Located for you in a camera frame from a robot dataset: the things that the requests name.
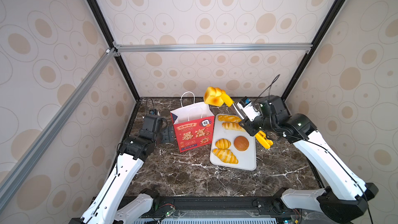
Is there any square yellow toast bread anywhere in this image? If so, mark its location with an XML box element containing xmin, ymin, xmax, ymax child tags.
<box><xmin>204</xmin><ymin>87</ymin><xmax>225</xmax><ymax>107</ymax></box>

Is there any red paper gift bag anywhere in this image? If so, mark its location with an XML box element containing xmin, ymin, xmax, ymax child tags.
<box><xmin>171</xmin><ymin>100</ymin><xmax>215</xmax><ymax>152</ymax></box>

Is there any small oval striped bread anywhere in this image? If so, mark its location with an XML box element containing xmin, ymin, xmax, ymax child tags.
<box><xmin>215</xmin><ymin>139</ymin><xmax>231</xmax><ymax>149</ymax></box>

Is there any golden croissant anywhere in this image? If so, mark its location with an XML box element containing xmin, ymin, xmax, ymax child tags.
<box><xmin>212</xmin><ymin>148</ymin><xmax>238</xmax><ymax>164</ymax></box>

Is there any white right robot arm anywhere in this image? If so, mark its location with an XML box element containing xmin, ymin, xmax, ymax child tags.
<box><xmin>221</xmin><ymin>93</ymin><xmax>379</xmax><ymax>224</ymax></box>

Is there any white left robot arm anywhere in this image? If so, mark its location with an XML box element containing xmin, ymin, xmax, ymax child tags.
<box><xmin>69</xmin><ymin>114</ymin><xmax>167</xmax><ymax>224</ymax></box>

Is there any long twisted bread top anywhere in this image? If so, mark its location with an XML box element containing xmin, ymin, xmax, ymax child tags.
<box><xmin>218</xmin><ymin>115</ymin><xmax>241</xmax><ymax>123</ymax></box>

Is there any long striped bread roll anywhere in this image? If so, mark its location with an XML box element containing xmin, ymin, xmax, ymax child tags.
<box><xmin>222</xmin><ymin>122</ymin><xmax>245</xmax><ymax>132</ymax></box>

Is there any round brown bun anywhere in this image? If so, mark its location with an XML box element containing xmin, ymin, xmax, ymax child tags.
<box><xmin>234</xmin><ymin>136</ymin><xmax>250</xmax><ymax>151</ymax></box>

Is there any white rectangular tray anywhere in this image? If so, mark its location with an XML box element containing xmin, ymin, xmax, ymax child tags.
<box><xmin>210</xmin><ymin>114</ymin><xmax>257</xmax><ymax>171</ymax></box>

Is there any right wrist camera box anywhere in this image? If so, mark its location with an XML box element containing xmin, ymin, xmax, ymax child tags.
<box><xmin>237</xmin><ymin>97</ymin><xmax>261</xmax><ymax>122</ymax></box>

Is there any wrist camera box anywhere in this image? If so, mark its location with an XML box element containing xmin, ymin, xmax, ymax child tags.
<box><xmin>237</xmin><ymin>97</ymin><xmax>261</xmax><ymax>122</ymax></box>
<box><xmin>149</xmin><ymin>109</ymin><xmax>159</xmax><ymax>115</ymax></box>

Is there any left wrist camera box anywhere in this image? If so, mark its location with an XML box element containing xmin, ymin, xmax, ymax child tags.
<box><xmin>149</xmin><ymin>109</ymin><xmax>159</xmax><ymax>115</ymax></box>

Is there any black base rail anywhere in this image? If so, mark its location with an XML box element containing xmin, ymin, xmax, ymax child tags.
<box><xmin>138</xmin><ymin>197</ymin><xmax>307</xmax><ymax>224</ymax></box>

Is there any horizontal aluminium rail back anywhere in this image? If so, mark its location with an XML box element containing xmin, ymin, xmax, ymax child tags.
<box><xmin>116</xmin><ymin>43</ymin><xmax>313</xmax><ymax>52</ymax></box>

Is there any diagonal aluminium rail left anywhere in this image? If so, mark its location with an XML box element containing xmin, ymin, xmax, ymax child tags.
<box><xmin>1</xmin><ymin>48</ymin><xmax>117</xmax><ymax>211</ymax></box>

